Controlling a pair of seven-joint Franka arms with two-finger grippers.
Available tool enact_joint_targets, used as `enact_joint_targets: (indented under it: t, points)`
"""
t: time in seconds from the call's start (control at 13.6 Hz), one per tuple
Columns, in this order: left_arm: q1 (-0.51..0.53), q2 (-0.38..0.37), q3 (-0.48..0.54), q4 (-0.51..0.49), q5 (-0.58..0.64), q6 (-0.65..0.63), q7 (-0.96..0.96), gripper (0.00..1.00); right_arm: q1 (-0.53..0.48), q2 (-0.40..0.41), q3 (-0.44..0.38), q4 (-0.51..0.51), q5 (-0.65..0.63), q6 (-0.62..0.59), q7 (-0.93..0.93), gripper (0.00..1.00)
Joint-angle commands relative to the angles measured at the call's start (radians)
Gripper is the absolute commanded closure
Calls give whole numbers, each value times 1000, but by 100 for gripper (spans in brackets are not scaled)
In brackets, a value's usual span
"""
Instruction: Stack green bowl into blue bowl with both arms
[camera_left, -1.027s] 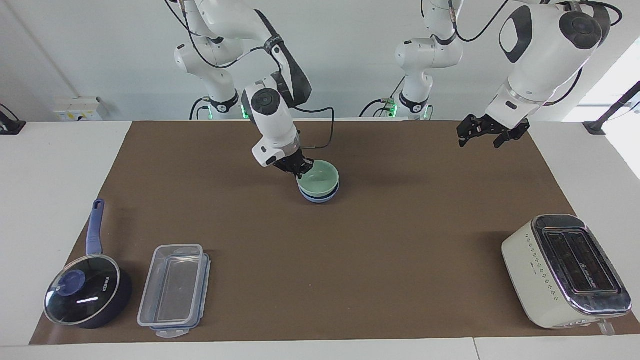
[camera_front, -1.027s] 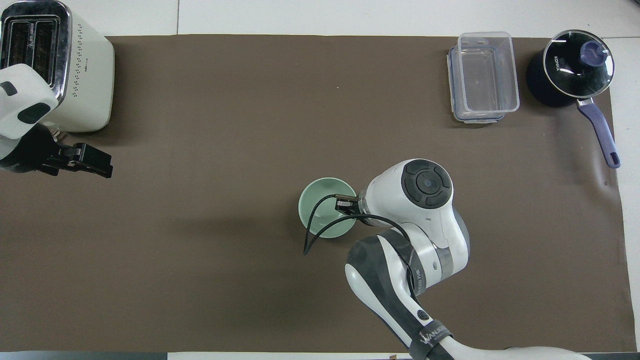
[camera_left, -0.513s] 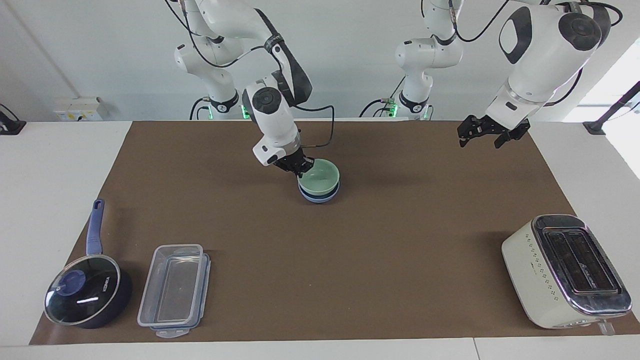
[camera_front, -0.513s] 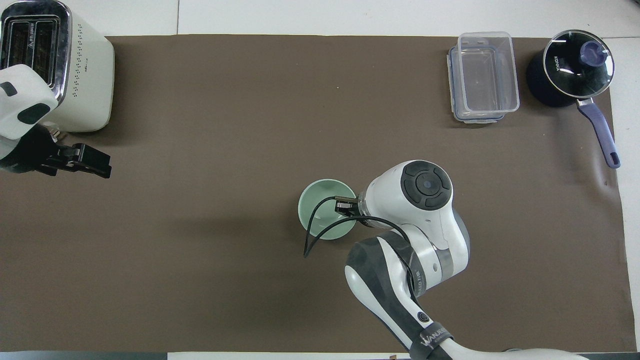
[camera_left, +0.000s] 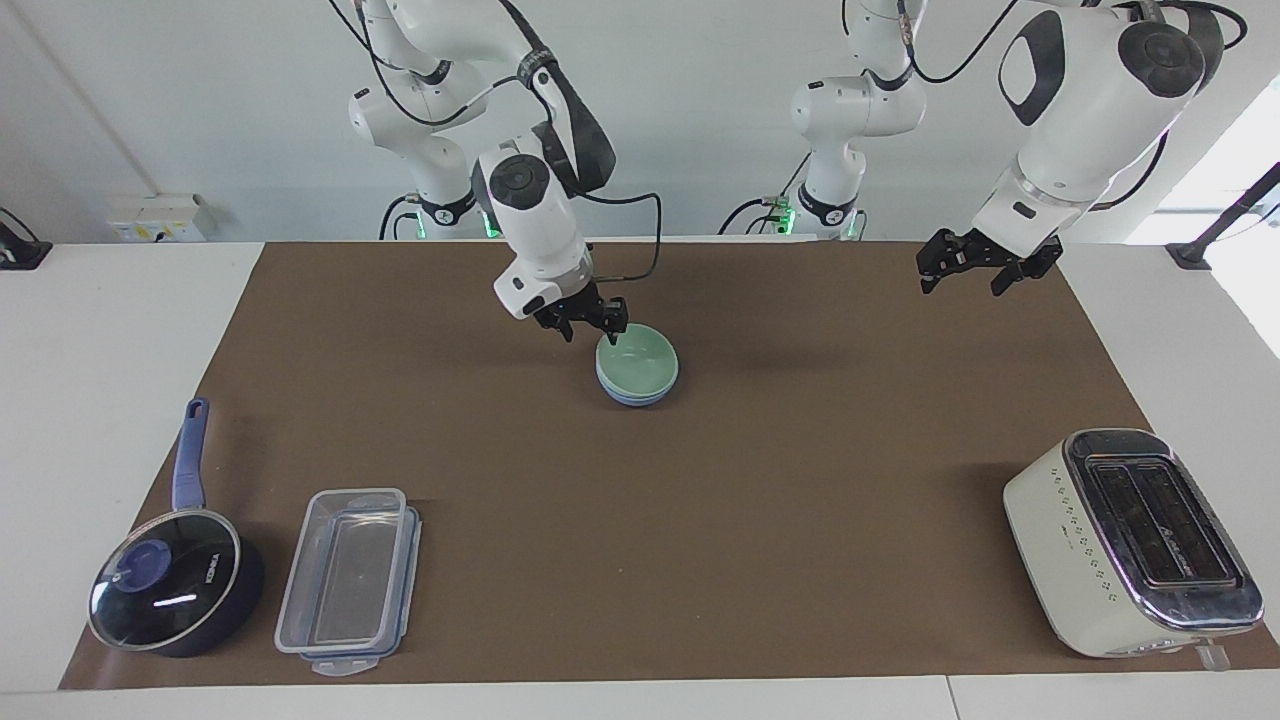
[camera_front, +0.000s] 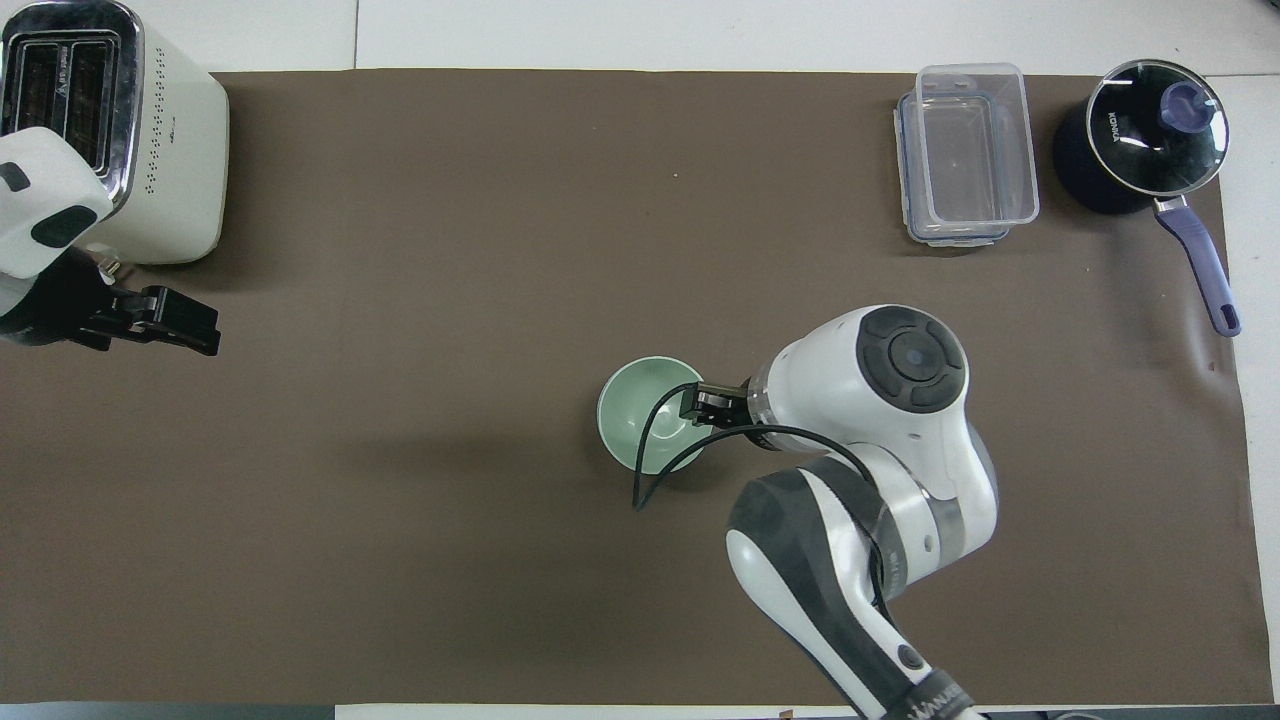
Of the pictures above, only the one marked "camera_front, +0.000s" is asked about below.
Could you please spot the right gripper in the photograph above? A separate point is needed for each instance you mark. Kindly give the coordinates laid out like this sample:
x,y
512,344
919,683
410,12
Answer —
x,y
718,404

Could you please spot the clear plastic container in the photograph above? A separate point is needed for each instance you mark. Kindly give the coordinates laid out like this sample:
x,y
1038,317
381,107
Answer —
x,y
975,150

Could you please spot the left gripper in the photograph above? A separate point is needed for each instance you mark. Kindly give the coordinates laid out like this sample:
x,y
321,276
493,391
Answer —
x,y
55,305

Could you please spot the white toaster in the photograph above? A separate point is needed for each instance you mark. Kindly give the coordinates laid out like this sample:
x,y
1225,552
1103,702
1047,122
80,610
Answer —
x,y
170,160

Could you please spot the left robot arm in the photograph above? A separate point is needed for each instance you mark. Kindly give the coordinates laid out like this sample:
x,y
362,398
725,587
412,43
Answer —
x,y
40,185

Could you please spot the glass pot lid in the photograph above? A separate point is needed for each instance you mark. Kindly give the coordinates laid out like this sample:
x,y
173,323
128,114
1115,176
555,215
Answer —
x,y
1150,140

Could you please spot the green bowl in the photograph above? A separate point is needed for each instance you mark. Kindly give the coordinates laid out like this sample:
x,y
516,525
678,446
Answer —
x,y
630,420

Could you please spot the blue-rimmed container lid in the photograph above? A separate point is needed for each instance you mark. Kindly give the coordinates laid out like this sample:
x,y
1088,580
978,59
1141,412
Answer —
x,y
908,180

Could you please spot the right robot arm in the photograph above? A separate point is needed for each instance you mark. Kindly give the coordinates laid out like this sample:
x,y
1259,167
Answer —
x,y
870,420

